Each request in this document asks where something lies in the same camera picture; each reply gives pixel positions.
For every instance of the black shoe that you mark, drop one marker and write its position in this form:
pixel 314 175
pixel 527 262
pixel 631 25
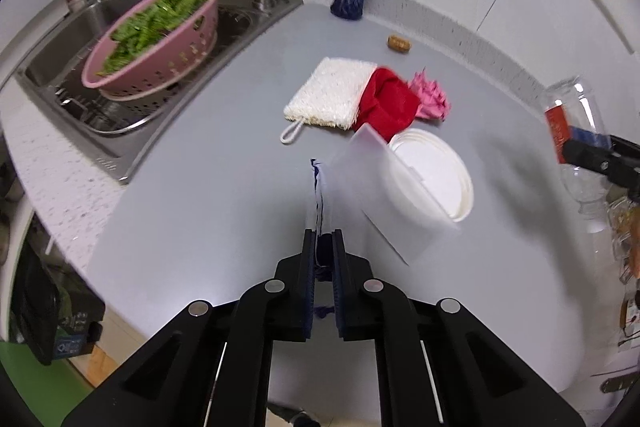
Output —
pixel 295 417

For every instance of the pink paper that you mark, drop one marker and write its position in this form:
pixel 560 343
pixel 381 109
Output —
pixel 430 99

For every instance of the white loofah cloth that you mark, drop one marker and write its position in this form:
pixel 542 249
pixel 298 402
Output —
pixel 325 92

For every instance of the black bag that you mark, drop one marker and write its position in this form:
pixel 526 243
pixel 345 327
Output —
pixel 45 307

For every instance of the red cloth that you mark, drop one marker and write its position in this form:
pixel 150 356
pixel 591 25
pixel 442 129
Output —
pixel 390 102

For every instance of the pink colander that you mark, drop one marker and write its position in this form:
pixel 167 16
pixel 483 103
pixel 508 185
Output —
pixel 190 42

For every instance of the brown cork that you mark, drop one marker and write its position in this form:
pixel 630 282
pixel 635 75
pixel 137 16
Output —
pixel 398 43

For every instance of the clear plastic bottle red label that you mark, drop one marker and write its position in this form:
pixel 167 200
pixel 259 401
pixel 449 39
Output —
pixel 580 99

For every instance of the metal sink rack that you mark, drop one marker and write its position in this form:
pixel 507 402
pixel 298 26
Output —
pixel 100 122

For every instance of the white round plastic lid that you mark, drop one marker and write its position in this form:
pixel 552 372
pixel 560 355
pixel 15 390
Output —
pixel 440 177

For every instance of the green leafy vegetables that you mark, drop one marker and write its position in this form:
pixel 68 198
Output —
pixel 150 24

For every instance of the stainless steel sink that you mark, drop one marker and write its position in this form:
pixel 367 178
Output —
pixel 240 24

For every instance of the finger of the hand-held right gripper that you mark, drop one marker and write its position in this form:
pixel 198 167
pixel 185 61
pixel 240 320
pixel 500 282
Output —
pixel 595 162
pixel 590 138

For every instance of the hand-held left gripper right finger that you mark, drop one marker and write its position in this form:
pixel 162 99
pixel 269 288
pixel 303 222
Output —
pixel 338 287

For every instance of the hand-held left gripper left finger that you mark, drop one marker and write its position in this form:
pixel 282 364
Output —
pixel 311 282

